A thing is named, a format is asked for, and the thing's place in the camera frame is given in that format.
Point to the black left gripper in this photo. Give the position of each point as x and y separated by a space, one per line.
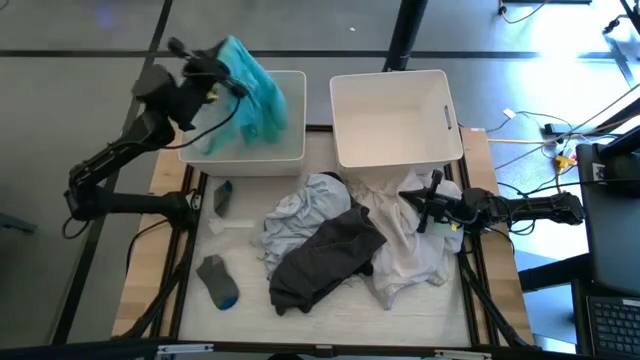
202 72

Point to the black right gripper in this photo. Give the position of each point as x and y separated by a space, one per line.
472 205

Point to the large white garment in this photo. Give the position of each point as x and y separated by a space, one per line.
400 250

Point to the light turquoise garment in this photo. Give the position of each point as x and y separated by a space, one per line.
260 100

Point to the light blue shirt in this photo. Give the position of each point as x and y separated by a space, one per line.
305 210

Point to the dark grey garment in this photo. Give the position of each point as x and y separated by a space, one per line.
320 260

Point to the grey sock blue toe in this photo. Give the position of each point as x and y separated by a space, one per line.
217 282
222 197

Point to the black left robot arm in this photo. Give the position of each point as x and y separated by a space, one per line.
125 140

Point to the white plastic laundry bin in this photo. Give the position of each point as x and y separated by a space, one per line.
390 115
250 167

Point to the white plug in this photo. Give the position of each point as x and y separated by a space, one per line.
509 113

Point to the black support pole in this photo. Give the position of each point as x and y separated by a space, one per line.
407 30

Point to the black laptop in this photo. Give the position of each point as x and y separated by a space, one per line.
615 325

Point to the blue-grey floor object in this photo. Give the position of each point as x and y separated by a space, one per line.
15 222

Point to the black aluminium table frame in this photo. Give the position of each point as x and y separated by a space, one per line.
319 128

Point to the silver metal bracket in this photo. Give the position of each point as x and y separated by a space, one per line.
462 355
185 348

